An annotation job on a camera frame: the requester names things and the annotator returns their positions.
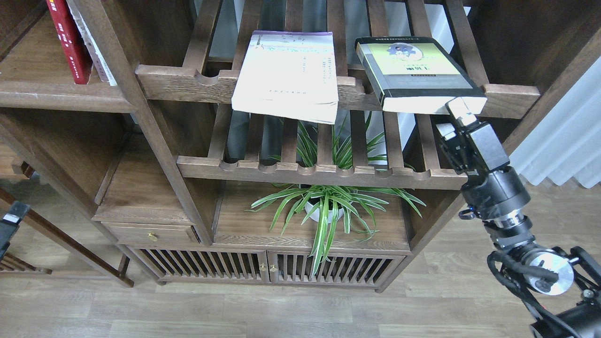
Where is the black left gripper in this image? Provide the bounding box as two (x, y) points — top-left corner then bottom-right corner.
(0, 201), (30, 259)

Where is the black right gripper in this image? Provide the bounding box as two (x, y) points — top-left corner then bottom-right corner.
(436, 98), (531, 229)

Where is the green and black book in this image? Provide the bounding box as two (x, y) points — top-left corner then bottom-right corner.
(355, 36), (487, 114)

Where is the red paperback book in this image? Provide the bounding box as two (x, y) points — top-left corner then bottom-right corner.
(46, 0), (92, 85)

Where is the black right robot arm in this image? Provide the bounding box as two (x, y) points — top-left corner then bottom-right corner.
(437, 98), (601, 338)

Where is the white curtain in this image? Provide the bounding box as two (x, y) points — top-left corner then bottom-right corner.
(509, 60), (601, 188)

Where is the green spider plant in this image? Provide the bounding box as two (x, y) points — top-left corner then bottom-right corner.
(245, 115), (426, 276)

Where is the white upright book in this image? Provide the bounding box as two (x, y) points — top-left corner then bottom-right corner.
(67, 0), (118, 86)

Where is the white plant pot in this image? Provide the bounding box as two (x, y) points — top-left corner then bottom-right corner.
(305, 197), (345, 224)

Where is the white paperback book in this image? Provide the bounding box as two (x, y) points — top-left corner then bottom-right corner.
(231, 30), (339, 124)

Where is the dark wooden bookshelf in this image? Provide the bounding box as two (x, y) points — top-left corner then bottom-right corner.
(1, 0), (600, 292)

